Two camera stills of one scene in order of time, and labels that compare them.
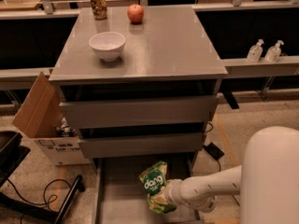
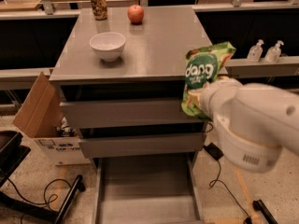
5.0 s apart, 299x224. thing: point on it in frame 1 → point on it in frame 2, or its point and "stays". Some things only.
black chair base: (12, 152) stays
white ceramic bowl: (108, 45) stays
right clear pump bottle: (274, 52) stays
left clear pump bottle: (255, 51) stays
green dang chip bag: (153, 179) → (202, 66)
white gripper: (171, 190) → (209, 99)
